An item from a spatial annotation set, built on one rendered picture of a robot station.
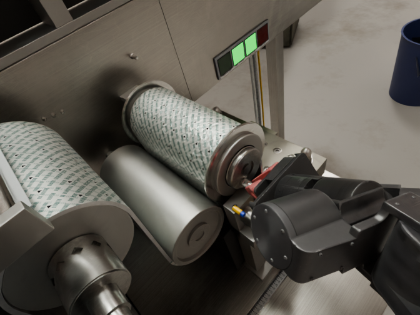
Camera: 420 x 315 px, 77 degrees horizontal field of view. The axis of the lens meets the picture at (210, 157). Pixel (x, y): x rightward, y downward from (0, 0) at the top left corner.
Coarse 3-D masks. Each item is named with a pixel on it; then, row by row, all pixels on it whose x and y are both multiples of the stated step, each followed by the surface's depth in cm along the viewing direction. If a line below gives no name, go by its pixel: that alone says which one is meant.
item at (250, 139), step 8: (240, 136) 41; (248, 136) 41; (256, 136) 43; (232, 144) 40; (240, 144) 41; (248, 144) 42; (256, 144) 44; (224, 152) 40; (232, 152) 40; (224, 160) 40; (216, 168) 40; (224, 168) 41; (216, 176) 40; (224, 176) 42; (216, 184) 41; (224, 184) 43; (224, 192) 44; (232, 192) 46
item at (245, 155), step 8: (240, 152) 41; (248, 152) 41; (256, 152) 43; (232, 160) 41; (240, 160) 40; (248, 160) 42; (256, 160) 44; (232, 168) 41; (240, 168) 41; (248, 168) 43; (256, 168) 46; (232, 176) 41; (240, 176) 43; (248, 176) 45; (232, 184) 42; (240, 184) 44
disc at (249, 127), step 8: (240, 128) 40; (248, 128) 42; (256, 128) 44; (224, 136) 39; (232, 136) 40; (224, 144) 39; (216, 152) 39; (216, 160) 39; (208, 168) 39; (208, 176) 40; (208, 184) 41; (208, 192) 42; (216, 192) 44; (216, 200) 45; (224, 200) 47
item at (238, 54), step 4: (240, 44) 79; (236, 48) 79; (240, 48) 80; (232, 52) 78; (236, 52) 79; (240, 52) 81; (236, 56) 80; (240, 56) 81; (244, 56) 83; (236, 60) 81; (240, 60) 82
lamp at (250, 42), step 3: (255, 33) 82; (252, 36) 81; (255, 36) 82; (246, 39) 80; (249, 39) 81; (252, 39) 82; (255, 39) 83; (246, 42) 81; (249, 42) 82; (252, 42) 83; (255, 42) 83; (246, 45) 81; (249, 45) 82; (252, 45) 83; (255, 45) 84; (246, 48) 82; (249, 48) 83; (252, 48) 84; (255, 48) 85; (246, 51) 82; (249, 51) 83
